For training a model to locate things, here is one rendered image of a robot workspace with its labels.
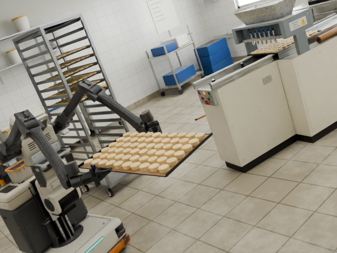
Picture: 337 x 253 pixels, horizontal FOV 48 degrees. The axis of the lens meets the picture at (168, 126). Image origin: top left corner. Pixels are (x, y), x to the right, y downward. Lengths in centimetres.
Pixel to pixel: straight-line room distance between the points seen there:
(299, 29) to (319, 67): 41
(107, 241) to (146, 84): 509
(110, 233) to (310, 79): 217
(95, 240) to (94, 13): 509
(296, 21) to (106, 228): 231
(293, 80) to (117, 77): 439
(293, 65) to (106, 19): 457
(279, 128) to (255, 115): 33
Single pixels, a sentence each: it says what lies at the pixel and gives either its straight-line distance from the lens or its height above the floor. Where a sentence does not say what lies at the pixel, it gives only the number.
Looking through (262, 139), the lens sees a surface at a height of 22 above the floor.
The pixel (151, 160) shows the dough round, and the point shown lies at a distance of 176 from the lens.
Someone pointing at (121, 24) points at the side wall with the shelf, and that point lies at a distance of 753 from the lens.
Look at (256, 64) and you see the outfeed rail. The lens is 350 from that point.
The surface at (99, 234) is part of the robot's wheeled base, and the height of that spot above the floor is 27.
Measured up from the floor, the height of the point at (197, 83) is 88.
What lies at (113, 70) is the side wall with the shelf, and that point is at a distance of 730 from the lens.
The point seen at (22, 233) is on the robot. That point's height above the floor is 51.
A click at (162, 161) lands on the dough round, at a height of 99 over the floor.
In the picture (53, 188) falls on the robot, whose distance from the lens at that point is 273.
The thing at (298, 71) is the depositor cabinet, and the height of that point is 72.
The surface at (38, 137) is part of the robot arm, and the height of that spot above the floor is 123.
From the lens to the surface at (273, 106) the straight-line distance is 363.
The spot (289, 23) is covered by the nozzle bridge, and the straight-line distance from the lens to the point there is 348.
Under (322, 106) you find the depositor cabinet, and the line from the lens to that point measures 379.
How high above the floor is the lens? 163
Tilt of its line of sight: 17 degrees down
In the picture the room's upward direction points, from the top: 20 degrees counter-clockwise
